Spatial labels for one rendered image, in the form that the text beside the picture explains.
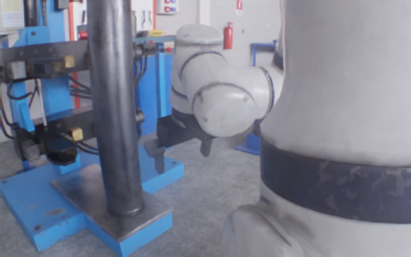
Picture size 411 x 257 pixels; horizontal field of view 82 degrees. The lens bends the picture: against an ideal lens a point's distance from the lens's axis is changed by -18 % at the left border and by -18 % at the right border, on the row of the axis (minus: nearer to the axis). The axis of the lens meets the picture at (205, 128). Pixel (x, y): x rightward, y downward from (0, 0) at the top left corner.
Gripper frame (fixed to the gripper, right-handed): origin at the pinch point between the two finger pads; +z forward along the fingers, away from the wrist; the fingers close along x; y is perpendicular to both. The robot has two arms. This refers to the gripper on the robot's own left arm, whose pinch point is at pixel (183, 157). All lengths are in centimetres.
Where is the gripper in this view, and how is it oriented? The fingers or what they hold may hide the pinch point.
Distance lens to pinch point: 71.2
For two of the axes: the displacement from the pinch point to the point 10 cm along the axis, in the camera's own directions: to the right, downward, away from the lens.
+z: -1.4, 7.3, 6.7
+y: -5.4, -6.2, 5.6
